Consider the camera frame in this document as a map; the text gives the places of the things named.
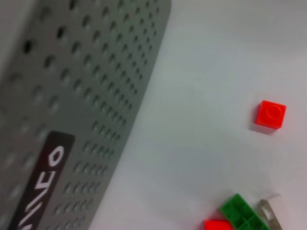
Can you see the bright red sloped brick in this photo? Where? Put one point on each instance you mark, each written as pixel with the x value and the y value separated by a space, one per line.
pixel 217 225

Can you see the green toy brick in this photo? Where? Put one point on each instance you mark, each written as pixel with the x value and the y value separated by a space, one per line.
pixel 242 213

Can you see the white toy brick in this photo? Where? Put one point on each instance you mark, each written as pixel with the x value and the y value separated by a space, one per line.
pixel 269 213

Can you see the grey perforated storage bin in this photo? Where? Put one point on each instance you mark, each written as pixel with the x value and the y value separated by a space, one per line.
pixel 84 95

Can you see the small red toy brick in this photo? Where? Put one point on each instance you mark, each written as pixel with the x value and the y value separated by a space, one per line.
pixel 271 115

